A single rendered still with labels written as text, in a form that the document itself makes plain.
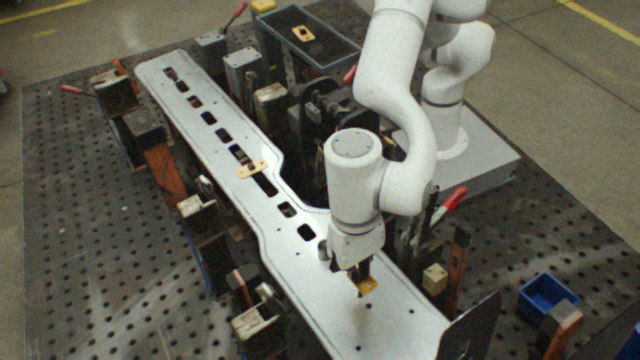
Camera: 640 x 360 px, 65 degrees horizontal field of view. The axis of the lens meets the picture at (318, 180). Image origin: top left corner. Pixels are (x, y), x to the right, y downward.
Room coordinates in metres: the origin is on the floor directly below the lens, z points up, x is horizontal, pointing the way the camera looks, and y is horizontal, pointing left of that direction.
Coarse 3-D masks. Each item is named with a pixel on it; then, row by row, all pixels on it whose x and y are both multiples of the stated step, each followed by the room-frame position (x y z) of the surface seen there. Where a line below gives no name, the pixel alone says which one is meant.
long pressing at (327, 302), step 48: (192, 144) 1.08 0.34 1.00; (240, 144) 1.06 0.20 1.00; (240, 192) 0.87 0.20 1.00; (288, 192) 0.85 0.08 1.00; (288, 240) 0.71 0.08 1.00; (288, 288) 0.58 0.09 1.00; (336, 288) 0.57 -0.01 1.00; (384, 288) 0.55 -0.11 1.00; (336, 336) 0.46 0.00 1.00; (384, 336) 0.45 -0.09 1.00; (432, 336) 0.44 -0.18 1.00
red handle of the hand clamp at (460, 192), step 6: (462, 186) 0.67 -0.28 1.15; (456, 192) 0.66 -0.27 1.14; (462, 192) 0.66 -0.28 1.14; (450, 198) 0.66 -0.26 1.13; (456, 198) 0.65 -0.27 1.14; (462, 198) 0.65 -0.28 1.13; (444, 204) 0.65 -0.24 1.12; (450, 204) 0.65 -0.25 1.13; (456, 204) 0.65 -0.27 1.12; (438, 210) 0.65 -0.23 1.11; (444, 210) 0.64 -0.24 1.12; (450, 210) 0.64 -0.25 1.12; (432, 216) 0.64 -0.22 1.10; (438, 216) 0.64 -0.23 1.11; (432, 222) 0.63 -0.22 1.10; (438, 222) 0.63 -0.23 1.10; (432, 228) 0.62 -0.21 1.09; (414, 240) 0.61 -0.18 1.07; (414, 246) 0.60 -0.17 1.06
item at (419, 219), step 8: (432, 184) 0.63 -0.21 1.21; (432, 192) 0.61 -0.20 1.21; (432, 200) 0.60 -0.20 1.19; (424, 208) 0.60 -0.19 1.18; (432, 208) 0.61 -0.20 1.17; (416, 216) 0.62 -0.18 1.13; (424, 216) 0.60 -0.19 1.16; (408, 224) 0.62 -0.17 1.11; (416, 224) 0.62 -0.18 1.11; (424, 224) 0.60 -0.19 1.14; (408, 232) 0.62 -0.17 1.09; (416, 232) 0.61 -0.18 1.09; (424, 232) 0.60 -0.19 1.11; (408, 240) 0.62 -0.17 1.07; (416, 240) 0.60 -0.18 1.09; (424, 240) 0.60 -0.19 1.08; (416, 248) 0.59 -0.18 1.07
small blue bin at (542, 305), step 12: (540, 276) 0.67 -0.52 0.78; (528, 288) 0.65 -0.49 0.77; (540, 288) 0.67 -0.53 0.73; (552, 288) 0.65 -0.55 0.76; (564, 288) 0.62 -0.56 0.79; (528, 300) 0.61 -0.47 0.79; (540, 300) 0.65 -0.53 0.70; (552, 300) 0.63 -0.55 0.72; (576, 300) 0.59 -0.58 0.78; (528, 312) 0.60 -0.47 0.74; (540, 312) 0.57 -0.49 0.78; (540, 324) 0.57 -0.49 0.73
